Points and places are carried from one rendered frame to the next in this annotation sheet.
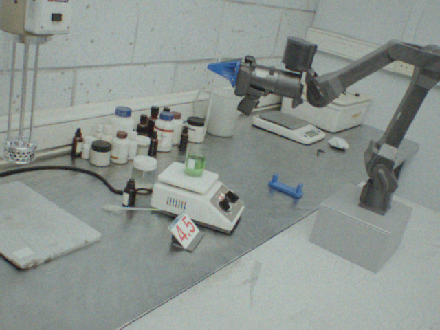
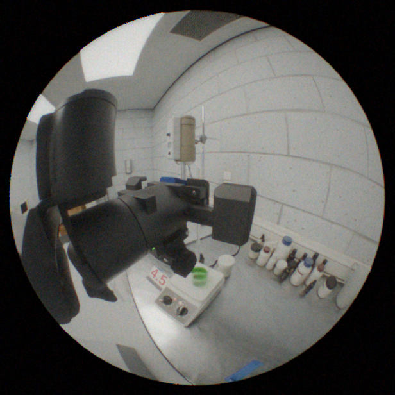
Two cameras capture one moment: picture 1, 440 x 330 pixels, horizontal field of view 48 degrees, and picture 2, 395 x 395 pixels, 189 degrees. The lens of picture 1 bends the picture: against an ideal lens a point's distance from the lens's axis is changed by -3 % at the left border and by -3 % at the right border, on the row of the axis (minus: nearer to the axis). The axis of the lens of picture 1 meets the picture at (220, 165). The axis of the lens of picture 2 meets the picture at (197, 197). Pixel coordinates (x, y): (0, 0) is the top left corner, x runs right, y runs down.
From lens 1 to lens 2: 1.24 m
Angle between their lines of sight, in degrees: 106
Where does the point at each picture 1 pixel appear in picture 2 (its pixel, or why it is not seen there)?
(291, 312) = not seen: hidden behind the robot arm
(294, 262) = (115, 319)
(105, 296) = not seen: hidden behind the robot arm
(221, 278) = (122, 277)
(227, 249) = (140, 294)
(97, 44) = (297, 193)
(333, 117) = not seen: outside the picture
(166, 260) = (143, 265)
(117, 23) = (313, 183)
